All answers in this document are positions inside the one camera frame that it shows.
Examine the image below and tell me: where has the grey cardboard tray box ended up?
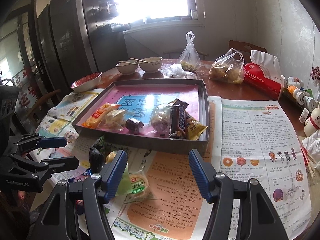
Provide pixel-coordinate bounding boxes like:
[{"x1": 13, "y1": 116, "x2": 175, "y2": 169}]
[{"x1": 72, "y1": 79, "x2": 210, "y2": 154}]

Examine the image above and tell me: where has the wooden chopstick on bowl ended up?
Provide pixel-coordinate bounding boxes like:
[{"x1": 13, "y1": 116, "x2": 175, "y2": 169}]
[
  {"x1": 129, "y1": 57, "x2": 148, "y2": 63},
  {"x1": 118, "y1": 60, "x2": 138, "y2": 65}
]

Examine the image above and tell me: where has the white bowl left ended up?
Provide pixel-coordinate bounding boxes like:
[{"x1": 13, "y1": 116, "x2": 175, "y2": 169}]
[{"x1": 116, "y1": 60, "x2": 138, "y2": 75}]

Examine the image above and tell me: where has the plastic bag with yellow food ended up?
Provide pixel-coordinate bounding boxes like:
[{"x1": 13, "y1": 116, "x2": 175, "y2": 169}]
[{"x1": 209, "y1": 48, "x2": 245, "y2": 84}]

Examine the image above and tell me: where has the small white bottle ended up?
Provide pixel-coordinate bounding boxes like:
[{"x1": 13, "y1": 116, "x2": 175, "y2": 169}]
[{"x1": 299, "y1": 108, "x2": 309, "y2": 124}]

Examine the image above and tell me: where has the crumpled clear plastic bag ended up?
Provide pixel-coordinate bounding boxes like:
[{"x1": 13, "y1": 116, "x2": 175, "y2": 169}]
[{"x1": 160, "y1": 64, "x2": 197, "y2": 80}]

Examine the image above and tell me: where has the white bowl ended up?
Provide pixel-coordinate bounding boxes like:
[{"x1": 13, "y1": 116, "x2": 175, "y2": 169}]
[
  {"x1": 138, "y1": 57, "x2": 163, "y2": 74},
  {"x1": 116, "y1": 60, "x2": 138, "y2": 75}
]

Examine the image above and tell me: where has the wooden chopstick on left bowl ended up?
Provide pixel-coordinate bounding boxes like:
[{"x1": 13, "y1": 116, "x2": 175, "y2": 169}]
[{"x1": 118, "y1": 60, "x2": 138, "y2": 65}]

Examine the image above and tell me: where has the orange snack packet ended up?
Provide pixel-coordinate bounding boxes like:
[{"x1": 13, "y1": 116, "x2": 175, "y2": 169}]
[{"x1": 82, "y1": 102, "x2": 120, "y2": 129}]

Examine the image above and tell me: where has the white bowl right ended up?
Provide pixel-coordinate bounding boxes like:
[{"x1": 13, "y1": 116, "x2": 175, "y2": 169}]
[{"x1": 138, "y1": 57, "x2": 163, "y2": 74}]

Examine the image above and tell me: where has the orange cap medicine bottle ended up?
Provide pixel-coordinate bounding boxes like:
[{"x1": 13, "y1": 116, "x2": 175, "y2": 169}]
[{"x1": 287, "y1": 85, "x2": 305, "y2": 105}]

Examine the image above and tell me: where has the round green label pastry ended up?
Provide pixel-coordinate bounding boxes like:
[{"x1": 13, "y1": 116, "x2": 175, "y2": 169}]
[{"x1": 124, "y1": 170, "x2": 152, "y2": 204}]

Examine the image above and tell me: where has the red dotted bowl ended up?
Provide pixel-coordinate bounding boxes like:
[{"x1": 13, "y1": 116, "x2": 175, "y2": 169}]
[{"x1": 71, "y1": 72, "x2": 102, "y2": 93}]

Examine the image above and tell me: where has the tied clear plastic bag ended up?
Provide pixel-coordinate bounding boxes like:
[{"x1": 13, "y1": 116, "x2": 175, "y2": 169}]
[{"x1": 178, "y1": 31, "x2": 201, "y2": 72}]

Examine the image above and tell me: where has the red tissue pack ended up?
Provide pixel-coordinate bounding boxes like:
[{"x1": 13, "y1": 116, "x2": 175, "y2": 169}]
[{"x1": 244, "y1": 50, "x2": 284, "y2": 100}]

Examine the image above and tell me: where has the black triangular snack pack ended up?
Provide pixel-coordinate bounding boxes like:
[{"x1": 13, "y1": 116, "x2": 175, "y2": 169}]
[{"x1": 89, "y1": 136, "x2": 111, "y2": 173}]

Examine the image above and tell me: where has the wooden chopstick on right bowl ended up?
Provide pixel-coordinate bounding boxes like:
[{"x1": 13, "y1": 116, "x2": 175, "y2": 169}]
[{"x1": 129, "y1": 57, "x2": 148, "y2": 63}]

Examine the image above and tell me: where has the newspaper sheet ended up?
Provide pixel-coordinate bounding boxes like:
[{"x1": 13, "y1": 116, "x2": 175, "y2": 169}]
[
  {"x1": 112, "y1": 96, "x2": 311, "y2": 239},
  {"x1": 30, "y1": 88, "x2": 103, "y2": 187}
]

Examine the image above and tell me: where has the Snickers chocolate bar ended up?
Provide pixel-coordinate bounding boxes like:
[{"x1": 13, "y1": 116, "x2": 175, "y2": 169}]
[{"x1": 169, "y1": 99, "x2": 189, "y2": 139}]

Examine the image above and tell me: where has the newspaper left sheet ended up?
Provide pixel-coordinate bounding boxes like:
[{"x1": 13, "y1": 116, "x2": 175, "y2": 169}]
[{"x1": 30, "y1": 88, "x2": 103, "y2": 187}]

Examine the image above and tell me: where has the dark refrigerator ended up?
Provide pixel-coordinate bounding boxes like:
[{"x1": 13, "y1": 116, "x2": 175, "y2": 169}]
[{"x1": 24, "y1": 0, "x2": 130, "y2": 98}]

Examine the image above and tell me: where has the dark brown cake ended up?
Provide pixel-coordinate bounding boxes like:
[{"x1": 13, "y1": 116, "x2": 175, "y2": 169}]
[{"x1": 125, "y1": 118, "x2": 144, "y2": 134}]

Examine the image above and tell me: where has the clear pastry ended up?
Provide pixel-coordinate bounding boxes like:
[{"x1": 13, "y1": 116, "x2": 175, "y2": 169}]
[{"x1": 98, "y1": 109, "x2": 132, "y2": 132}]

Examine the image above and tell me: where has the newspaper right sheet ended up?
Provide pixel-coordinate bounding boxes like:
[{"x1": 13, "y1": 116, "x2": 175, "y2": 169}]
[{"x1": 112, "y1": 96, "x2": 311, "y2": 239}]

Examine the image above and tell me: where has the yellow snack packet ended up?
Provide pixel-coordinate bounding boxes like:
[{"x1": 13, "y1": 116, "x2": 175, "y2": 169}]
[{"x1": 185, "y1": 112, "x2": 208, "y2": 140}]

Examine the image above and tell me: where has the crumpled white tissue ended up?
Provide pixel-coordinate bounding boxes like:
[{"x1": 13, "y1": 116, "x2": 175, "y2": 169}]
[{"x1": 302, "y1": 130, "x2": 320, "y2": 163}]

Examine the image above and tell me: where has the white rabbit figurine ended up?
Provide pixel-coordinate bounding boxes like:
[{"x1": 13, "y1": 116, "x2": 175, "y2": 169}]
[{"x1": 304, "y1": 102, "x2": 320, "y2": 137}]

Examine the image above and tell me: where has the white medicine bottle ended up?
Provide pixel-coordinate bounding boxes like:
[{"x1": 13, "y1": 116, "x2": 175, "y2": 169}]
[{"x1": 304, "y1": 96, "x2": 316, "y2": 113}]

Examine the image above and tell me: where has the wooden chair back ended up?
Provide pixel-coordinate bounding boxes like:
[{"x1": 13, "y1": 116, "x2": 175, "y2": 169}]
[{"x1": 228, "y1": 40, "x2": 267, "y2": 64}]

